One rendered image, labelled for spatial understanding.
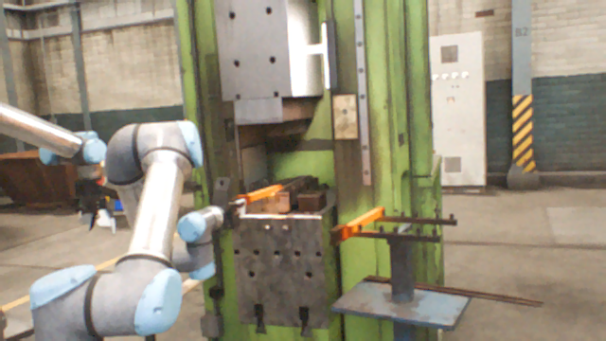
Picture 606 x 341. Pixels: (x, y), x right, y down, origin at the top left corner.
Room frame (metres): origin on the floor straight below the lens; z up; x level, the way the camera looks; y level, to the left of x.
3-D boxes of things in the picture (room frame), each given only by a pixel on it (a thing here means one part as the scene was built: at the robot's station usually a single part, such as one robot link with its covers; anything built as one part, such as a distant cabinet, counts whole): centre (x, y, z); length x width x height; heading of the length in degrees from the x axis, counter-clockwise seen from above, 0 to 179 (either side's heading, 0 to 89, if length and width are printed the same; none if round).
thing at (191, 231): (1.44, 0.32, 1.00); 0.11 x 0.08 x 0.09; 162
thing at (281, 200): (2.19, 0.10, 0.96); 0.42 x 0.20 x 0.09; 162
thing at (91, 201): (1.72, 0.74, 1.07); 0.09 x 0.08 x 0.12; 143
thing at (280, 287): (2.18, 0.05, 0.69); 0.56 x 0.38 x 0.45; 162
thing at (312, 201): (1.99, -0.02, 0.95); 0.12 x 0.08 x 0.06; 162
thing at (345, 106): (2.02, -0.17, 1.27); 0.09 x 0.02 x 0.17; 72
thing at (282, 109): (2.19, 0.10, 1.32); 0.42 x 0.20 x 0.10; 162
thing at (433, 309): (1.62, -0.30, 0.66); 0.40 x 0.30 x 0.02; 60
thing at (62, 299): (0.93, 0.46, 0.98); 0.13 x 0.12 x 0.14; 88
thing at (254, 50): (2.18, 0.06, 1.56); 0.42 x 0.39 x 0.40; 162
